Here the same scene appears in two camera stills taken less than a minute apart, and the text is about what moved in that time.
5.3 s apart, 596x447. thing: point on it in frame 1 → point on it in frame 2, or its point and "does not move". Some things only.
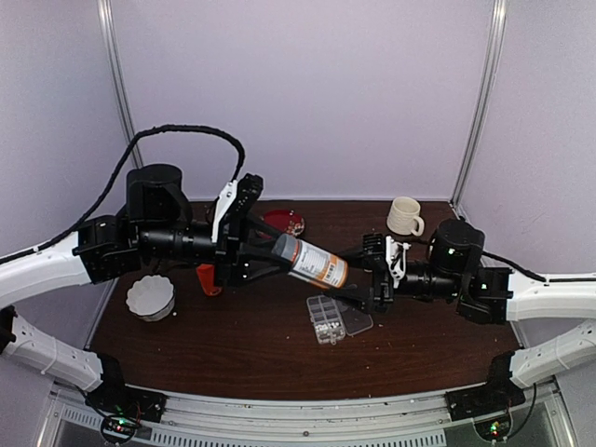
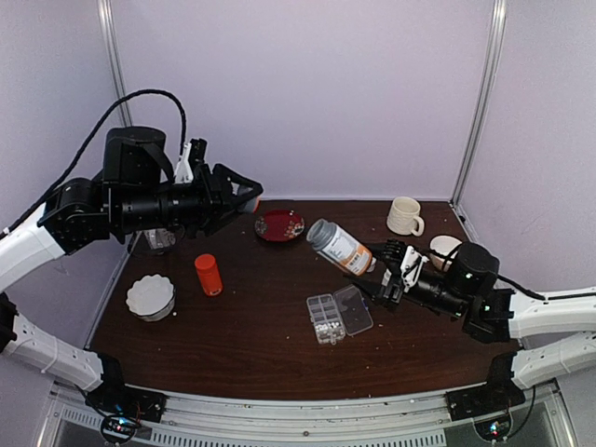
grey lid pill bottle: [310, 262] → [340, 249]
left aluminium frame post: [115, 57] does not move
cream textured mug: [403, 217] does not move
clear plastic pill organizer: [332, 319] does not move
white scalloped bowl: [152, 297] does not move
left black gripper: [228, 264] → [217, 198]
